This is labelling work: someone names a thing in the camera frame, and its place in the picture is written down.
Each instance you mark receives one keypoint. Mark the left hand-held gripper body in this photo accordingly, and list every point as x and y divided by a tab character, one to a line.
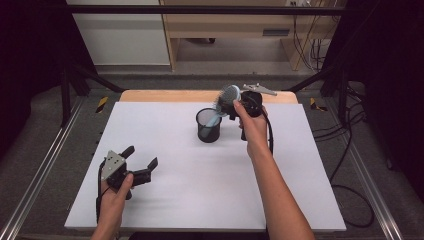
113	164

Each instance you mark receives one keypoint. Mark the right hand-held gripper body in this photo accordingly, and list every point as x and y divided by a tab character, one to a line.
252	100

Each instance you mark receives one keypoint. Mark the light blue hairbrush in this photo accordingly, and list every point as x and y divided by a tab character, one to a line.
228	96

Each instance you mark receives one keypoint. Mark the black mesh pen holder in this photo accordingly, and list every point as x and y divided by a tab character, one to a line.
208	131

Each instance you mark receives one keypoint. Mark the person's right hand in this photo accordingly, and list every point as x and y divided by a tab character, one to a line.
255	128

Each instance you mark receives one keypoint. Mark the person's left hand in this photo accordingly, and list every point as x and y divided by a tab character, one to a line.
115	200

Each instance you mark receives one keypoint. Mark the yellow black tape strip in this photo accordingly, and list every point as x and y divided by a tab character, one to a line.
314	104
102	104

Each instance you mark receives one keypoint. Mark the wooden desk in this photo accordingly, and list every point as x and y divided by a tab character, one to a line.
230	23

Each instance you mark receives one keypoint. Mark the person's dark clothing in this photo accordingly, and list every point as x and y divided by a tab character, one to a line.
200	236

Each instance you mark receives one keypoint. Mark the black metal crossbar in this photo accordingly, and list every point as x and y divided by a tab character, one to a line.
200	9

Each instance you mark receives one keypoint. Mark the white power strip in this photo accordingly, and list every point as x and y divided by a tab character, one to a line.
298	2

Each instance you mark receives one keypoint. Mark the white cabinet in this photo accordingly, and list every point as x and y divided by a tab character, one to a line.
123	36

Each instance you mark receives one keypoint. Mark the black curtain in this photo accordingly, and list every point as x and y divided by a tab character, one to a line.
30	50
393	66

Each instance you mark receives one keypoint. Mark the aluminium rail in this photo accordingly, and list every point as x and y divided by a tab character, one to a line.
40	166
370	186

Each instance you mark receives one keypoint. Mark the black metal frame stand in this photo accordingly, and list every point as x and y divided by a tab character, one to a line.
341	96
66	96

